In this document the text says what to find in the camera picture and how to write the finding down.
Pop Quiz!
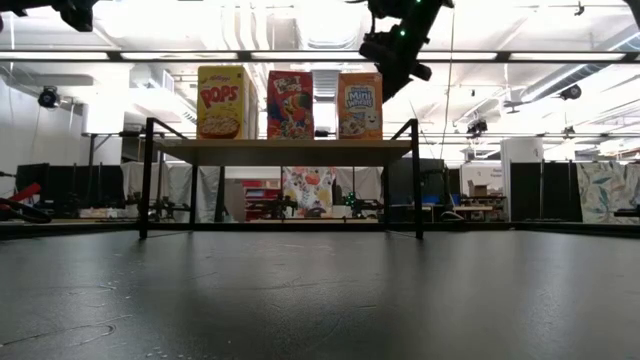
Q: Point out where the black cable loop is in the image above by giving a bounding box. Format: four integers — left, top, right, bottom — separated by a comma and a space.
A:
0, 197, 54, 225

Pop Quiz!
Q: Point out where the orange Mini Wheats cereal box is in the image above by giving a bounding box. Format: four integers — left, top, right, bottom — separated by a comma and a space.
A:
337, 72, 384, 141

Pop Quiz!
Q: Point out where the black overhead light bar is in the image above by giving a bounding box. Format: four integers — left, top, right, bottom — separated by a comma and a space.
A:
0, 48, 640, 64

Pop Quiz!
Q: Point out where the red Froot Loops cereal box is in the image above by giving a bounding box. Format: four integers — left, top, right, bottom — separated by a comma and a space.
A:
266, 69, 315, 141

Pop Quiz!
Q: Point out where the red shelf unit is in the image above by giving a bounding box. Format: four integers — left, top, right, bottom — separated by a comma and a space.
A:
243, 180, 282, 221

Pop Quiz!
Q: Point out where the red handle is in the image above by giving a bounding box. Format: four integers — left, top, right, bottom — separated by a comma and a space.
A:
0, 182, 44, 206

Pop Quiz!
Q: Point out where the leaf print cloth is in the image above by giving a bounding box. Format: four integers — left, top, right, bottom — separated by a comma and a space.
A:
576, 162, 640, 225

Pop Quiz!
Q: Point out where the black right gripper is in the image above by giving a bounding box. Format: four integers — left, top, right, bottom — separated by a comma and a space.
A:
358, 0, 454, 104

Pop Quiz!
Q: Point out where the dark background screen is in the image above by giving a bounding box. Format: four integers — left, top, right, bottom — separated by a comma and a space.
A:
387, 158, 446, 224

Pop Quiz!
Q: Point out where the black table mat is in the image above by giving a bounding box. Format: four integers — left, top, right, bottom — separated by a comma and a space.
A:
0, 227, 640, 360

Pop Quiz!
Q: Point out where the white hanging cloth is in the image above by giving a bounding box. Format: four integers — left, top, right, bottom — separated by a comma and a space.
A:
119, 161, 226, 224
334, 167, 384, 201

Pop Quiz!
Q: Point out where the wooden shelf with black legs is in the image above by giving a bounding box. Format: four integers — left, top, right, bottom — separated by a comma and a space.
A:
138, 117, 425, 241

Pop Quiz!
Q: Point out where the black ceiling spotlight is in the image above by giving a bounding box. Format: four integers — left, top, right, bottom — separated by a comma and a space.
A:
558, 83, 583, 102
37, 85, 60, 109

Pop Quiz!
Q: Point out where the black room partition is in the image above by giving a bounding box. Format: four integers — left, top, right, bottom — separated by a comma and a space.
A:
14, 163, 126, 211
509, 160, 584, 223

